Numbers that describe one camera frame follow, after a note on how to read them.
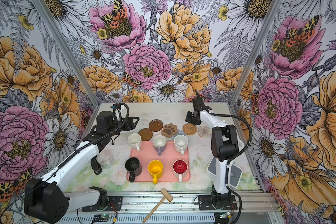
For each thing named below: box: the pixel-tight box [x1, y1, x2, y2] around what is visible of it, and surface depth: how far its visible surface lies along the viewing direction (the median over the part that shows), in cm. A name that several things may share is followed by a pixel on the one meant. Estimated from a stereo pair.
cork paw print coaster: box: [160, 123, 178, 138], surface depth 106 cm
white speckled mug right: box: [173, 134, 189, 156], surface depth 91 cm
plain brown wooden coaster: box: [137, 128, 153, 141], surface depth 104 cm
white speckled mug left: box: [127, 133, 142, 152], surface depth 91 cm
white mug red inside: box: [172, 159, 189, 183], surface depth 83 cm
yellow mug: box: [147, 159, 164, 185], surface depth 81 cm
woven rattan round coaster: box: [182, 123, 198, 136], surface depth 107 cm
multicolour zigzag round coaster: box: [196, 125, 212, 139], surface depth 107 cm
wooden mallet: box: [142, 188, 174, 224], surface depth 77 cm
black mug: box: [125, 156, 143, 183], surface depth 82 cm
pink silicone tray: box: [126, 140, 191, 182], surface depth 87 cm
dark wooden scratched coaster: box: [148, 119, 164, 132], surface depth 110 cm
